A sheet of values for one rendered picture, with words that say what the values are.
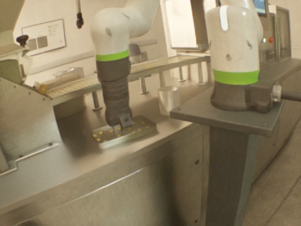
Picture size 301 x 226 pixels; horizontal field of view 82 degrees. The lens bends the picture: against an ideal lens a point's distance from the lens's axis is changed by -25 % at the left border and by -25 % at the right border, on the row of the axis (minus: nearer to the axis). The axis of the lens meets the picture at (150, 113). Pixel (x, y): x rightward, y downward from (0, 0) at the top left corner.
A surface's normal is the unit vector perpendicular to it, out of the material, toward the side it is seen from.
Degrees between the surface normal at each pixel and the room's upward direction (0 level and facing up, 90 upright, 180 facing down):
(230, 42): 90
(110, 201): 90
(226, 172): 90
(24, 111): 90
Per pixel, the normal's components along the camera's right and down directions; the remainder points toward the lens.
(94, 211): 0.60, 0.21
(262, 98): -0.67, 0.19
